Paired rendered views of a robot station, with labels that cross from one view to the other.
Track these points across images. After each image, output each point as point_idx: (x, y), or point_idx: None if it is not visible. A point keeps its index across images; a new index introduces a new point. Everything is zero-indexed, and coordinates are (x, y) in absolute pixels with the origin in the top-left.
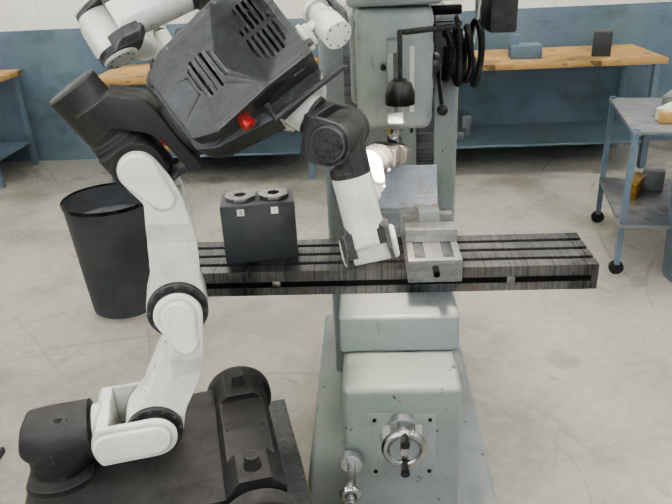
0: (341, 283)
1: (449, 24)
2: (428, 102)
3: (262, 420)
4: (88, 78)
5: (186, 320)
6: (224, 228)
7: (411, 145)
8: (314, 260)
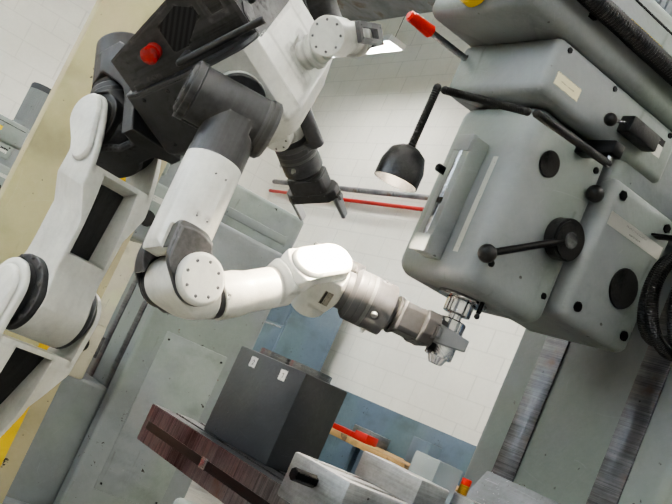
0: (251, 497)
1: (520, 105)
2: (481, 243)
3: None
4: (128, 34)
5: (3, 290)
6: (229, 376)
7: (590, 474)
8: (271, 471)
